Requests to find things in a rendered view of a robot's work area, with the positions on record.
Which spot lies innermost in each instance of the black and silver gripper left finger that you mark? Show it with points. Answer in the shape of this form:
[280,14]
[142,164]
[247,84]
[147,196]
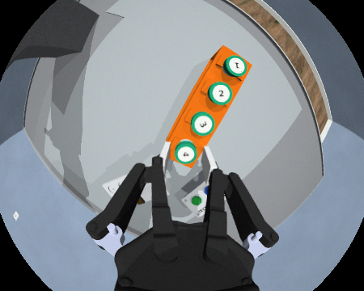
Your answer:
[107,228]

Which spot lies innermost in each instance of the white tray with round nests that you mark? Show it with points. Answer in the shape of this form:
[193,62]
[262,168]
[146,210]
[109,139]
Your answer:
[113,185]

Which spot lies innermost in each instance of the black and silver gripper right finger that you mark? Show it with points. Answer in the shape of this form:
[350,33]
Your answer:
[256,234]

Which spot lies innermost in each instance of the light grey bench mat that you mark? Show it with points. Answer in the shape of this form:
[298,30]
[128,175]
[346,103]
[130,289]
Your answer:
[136,82]

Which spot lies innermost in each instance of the orange tube rack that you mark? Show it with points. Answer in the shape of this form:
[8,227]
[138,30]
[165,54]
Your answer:
[200,102]

